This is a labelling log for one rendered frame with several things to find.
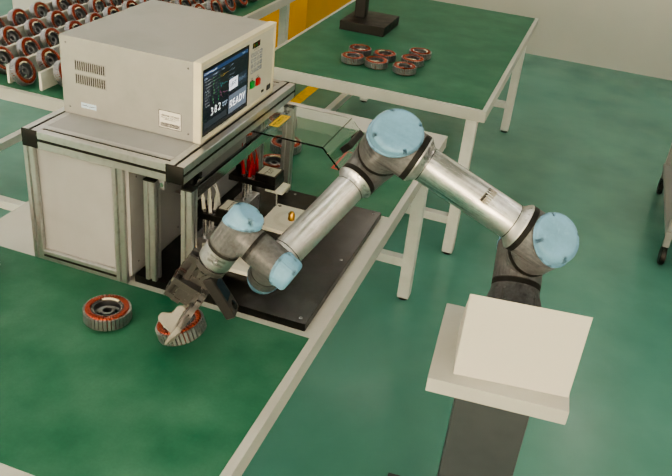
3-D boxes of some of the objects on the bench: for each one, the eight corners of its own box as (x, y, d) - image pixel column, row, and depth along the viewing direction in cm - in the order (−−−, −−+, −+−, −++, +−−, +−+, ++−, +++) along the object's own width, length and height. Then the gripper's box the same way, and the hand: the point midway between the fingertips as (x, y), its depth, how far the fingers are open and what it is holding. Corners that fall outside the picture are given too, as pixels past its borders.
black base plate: (380, 218, 245) (381, 212, 244) (304, 331, 192) (305, 324, 191) (242, 184, 257) (243, 177, 256) (134, 281, 203) (134, 274, 202)
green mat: (309, 338, 189) (309, 338, 189) (182, 532, 138) (182, 531, 138) (-16, 241, 213) (-16, 241, 213) (-227, 376, 162) (-227, 375, 162)
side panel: (133, 278, 205) (129, 165, 189) (126, 284, 202) (121, 170, 186) (41, 251, 212) (30, 140, 196) (34, 256, 209) (22, 144, 193)
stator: (125, 335, 184) (124, 322, 182) (76, 330, 184) (75, 317, 182) (137, 307, 194) (136, 294, 192) (91, 303, 193) (90, 290, 191)
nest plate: (323, 218, 237) (323, 214, 237) (305, 241, 225) (305, 237, 224) (277, 206, 241) (277, 203, 241) (257, 228, 229) (257, 224, 228)
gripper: (203, 229, 177) (161, 289, 186) (181, 272, 161) (135, 335, 170) (236, 250, 179) (192, 308, 188) (216, 294, 163) (170, 356, 172)
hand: (176, 327), depth 179 cm, fingers closed on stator, 13 cm apart
